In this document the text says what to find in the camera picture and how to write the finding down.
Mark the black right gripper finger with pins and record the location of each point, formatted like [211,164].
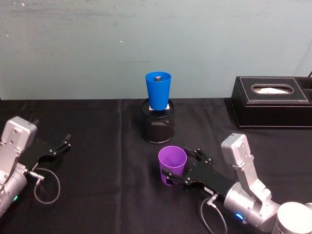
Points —
[175,179]
[201,156]

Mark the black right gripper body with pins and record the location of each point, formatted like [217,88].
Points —
[209,178]

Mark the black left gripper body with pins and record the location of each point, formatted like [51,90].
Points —
[39,151]

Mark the purple plastic cup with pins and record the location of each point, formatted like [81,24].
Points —
[171,158]

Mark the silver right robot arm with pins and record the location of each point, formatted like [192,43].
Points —
[251,195]

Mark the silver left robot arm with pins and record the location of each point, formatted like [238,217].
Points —
[14,141]

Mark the black table cloth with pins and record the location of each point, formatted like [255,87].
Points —
[97,170]

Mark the black mesh pen holder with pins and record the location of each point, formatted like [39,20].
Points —
[157,129]

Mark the small white block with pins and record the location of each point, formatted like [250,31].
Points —
[168,106]

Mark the blue plastic cup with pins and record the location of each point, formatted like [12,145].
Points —
[158,95]

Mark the black leather tissue box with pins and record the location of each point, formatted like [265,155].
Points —
[268,109]

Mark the small silver metal cylinder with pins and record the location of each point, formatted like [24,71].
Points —
[157,78]

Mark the white tissue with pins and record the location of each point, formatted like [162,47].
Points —
[271,90]

